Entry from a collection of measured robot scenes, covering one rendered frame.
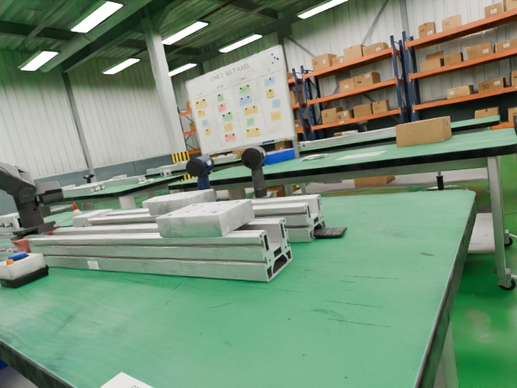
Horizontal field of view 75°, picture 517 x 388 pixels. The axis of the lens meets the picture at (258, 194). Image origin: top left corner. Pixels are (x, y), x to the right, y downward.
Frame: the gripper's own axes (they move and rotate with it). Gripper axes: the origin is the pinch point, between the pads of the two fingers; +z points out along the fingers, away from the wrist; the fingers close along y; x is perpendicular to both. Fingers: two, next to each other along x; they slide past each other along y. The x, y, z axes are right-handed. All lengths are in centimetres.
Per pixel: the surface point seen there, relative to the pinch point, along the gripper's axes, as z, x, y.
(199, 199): -9, -53, 18
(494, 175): 18, -125, 145
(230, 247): -4, -79, -5
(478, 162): 12, -119, 149
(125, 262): -0.5, -48.4, -5.0
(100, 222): -5.3, -12.2, 13.9
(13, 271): -2.5, -21.6, -16.4
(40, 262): -2.2, -21.5, -10.3
